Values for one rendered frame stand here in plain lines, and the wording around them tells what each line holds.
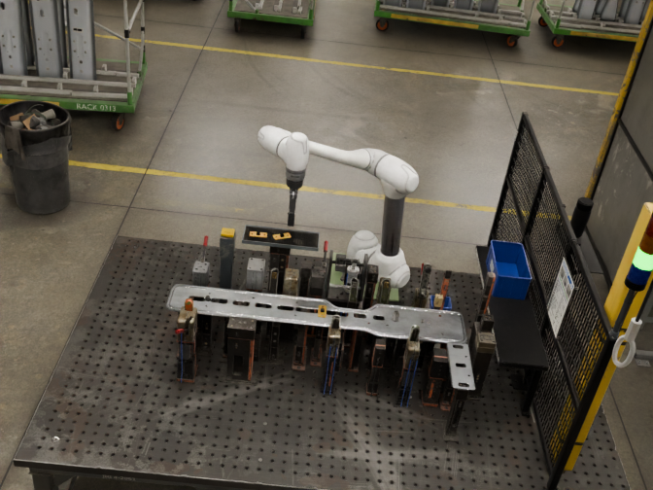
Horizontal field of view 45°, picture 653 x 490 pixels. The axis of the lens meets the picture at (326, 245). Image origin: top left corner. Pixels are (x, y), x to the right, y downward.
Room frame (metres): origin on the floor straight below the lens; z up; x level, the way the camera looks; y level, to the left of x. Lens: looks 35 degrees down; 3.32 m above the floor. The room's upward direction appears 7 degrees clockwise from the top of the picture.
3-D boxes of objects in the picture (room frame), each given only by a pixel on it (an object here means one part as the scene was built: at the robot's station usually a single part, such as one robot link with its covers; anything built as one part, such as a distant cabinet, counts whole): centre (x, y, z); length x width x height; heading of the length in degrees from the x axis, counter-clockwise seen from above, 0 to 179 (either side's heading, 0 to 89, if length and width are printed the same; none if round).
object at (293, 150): (3.07, 0.19, 1.68); 0.13 x 0.11 x 0.16; 48
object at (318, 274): (3.01, 0.02, 0.89); 0.13 x 0.11 x 0.38; 2
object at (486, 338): (2.71, -0.76, 0.88); 0.08 x 0.08 x 0.36; 2
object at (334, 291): (3.02, -0.11, 0.94); 0.18 x 0.13 x 0.49; 92
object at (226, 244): (3.14, 0.48, 0.92); 0.08 x 0.08 x 0.44; 2
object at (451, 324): (2.81, 0.00, 1.00); 1.38 x 0.22 x 0.02; 92
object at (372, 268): (3.04, -0.24, 0.91); 0.07 x 0.05 x 0.42; 2
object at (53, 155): (4.90, 2.15, 0.36); 0.54 x 0.50 x 0.73; 2
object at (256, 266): (2.97, 0.31, 0.90); 0.13 x 0.10 x 0.41; 2
